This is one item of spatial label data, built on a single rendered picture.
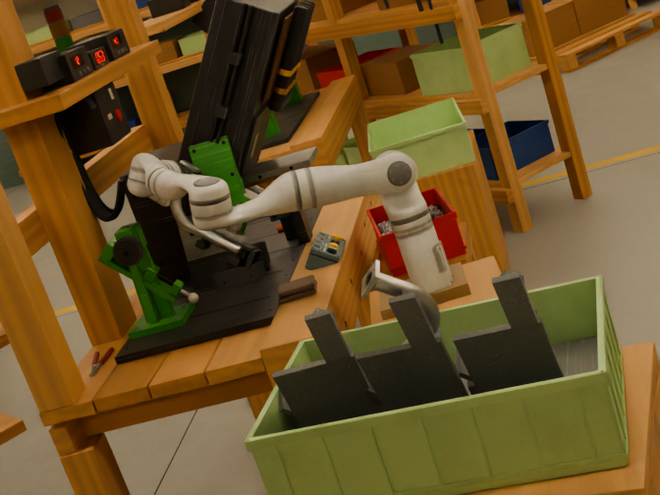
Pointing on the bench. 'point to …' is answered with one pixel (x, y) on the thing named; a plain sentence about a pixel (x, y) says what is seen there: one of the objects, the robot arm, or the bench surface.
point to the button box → (319, 257)
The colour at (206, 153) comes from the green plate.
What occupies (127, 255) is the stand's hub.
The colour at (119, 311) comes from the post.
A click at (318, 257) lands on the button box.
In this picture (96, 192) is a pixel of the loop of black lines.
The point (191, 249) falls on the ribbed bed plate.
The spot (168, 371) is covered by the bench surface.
